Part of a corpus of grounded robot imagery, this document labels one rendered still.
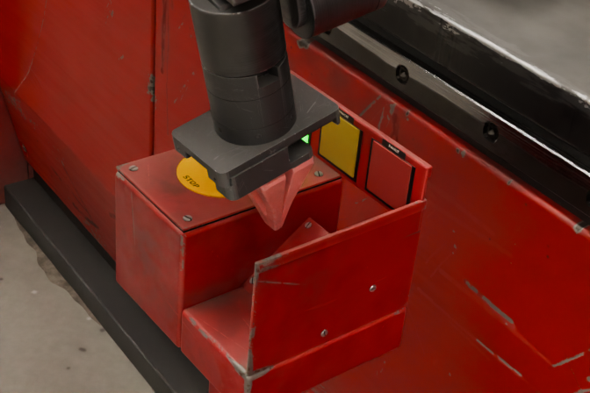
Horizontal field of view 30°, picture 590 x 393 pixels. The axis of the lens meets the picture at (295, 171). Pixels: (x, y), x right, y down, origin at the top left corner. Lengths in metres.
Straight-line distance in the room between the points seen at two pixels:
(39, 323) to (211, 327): 1.12
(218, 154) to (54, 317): 1.27
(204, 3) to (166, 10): 0.73
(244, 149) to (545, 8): 0.40
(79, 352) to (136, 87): 0.54
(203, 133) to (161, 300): 0.20
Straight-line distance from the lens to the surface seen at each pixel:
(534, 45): 0.96
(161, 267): 0.88
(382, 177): 0.87
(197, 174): 0.90
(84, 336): 1.93
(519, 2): 1.05
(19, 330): 1.96
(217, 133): 0.75
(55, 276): 2.06
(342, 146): 0.90
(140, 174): 0.90
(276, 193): 0.76
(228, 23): 0.68
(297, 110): 0.76
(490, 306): 1.04
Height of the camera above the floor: 1.26
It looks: 32 degrees down
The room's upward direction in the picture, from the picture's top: 6 degrees clockwise
